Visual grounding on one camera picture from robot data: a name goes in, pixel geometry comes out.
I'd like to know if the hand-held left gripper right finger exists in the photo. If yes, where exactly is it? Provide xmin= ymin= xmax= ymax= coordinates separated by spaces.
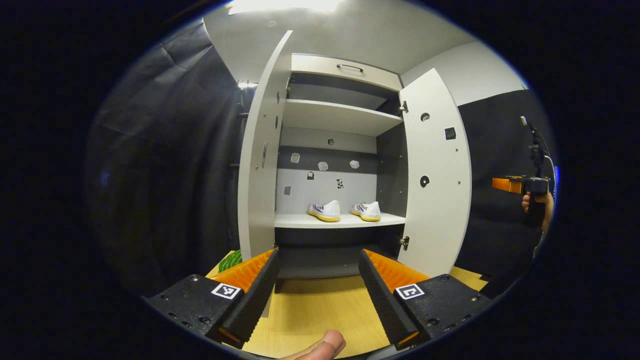
xmin=357 ymin=248 xmax=494 ymax=351

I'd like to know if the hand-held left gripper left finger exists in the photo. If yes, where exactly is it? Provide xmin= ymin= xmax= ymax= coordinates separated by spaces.
xmin=144 ymin=248 xmax=281 ymax=350

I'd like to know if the white cabinet door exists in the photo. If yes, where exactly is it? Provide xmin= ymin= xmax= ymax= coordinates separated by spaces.
xmin=237 ymin=30 xmax=294 ymax=262
xmin=397 ymin=68 xmax=473 ymax=279

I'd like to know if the white striped canvas shoe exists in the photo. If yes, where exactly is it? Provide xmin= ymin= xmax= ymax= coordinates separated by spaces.
xmin=350 ymin=200 xmax=382 ymax=223
xmin=306 ymin=199 xmax=342 ymax=223

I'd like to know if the white shoe cabinet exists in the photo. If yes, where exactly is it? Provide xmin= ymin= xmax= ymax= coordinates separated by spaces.
xmin=273 ymin=53 xmax=409 ymax=294

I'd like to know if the white cabinet drawer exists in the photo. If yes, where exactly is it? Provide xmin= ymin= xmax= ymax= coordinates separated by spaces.
xmin=291 ymin=53 xmax=403 ymax=92

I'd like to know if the watermelon slice plush toy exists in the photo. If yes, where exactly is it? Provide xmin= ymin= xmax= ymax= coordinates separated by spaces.
xmin=218 ymin=249 xmax=244 ymax=274

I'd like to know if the ceiling light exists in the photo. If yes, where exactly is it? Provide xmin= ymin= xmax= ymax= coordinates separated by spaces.
xmin=227 ymin=0 xmax=347 ymax=16

